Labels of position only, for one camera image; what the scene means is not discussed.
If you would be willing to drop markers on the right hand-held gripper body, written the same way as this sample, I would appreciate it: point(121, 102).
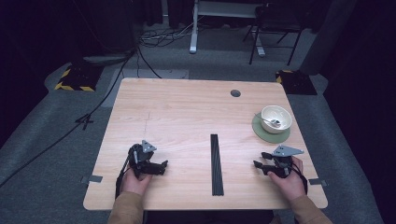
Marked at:
point(283, 165)

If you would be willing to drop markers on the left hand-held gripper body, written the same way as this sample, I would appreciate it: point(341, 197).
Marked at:
point(138, 157)

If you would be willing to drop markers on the cream ceramic bowl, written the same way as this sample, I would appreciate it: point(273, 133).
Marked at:
point(281, 116)

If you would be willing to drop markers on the row of black chopsticks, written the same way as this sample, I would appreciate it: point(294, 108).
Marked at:
point(216, 168)

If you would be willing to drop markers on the person's right hand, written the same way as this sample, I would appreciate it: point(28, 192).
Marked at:
point(292, 186)

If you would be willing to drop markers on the person's left hand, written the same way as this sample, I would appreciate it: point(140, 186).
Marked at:
point(134, 185)

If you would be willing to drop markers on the round green coaster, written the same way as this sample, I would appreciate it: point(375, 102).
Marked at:
point(271, 137)

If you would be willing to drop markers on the metal spoon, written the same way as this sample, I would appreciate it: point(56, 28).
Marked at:
point(274, 122)

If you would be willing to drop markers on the grey tape strip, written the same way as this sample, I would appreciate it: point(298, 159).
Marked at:
point(93, 179)
point(317, 182)

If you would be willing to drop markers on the grey table grommet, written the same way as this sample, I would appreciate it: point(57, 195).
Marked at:
point(235, 93)

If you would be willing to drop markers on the black yellow striped base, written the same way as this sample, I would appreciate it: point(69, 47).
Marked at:
point(77, 79)
point(297, 82)

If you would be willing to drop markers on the grey curtain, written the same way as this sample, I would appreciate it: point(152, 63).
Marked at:
point(327, 37)

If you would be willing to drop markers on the black metal chair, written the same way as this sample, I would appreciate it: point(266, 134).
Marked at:
point(274, 21)

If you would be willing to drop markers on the white desk frame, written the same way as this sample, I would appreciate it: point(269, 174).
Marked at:
point(193, 28)

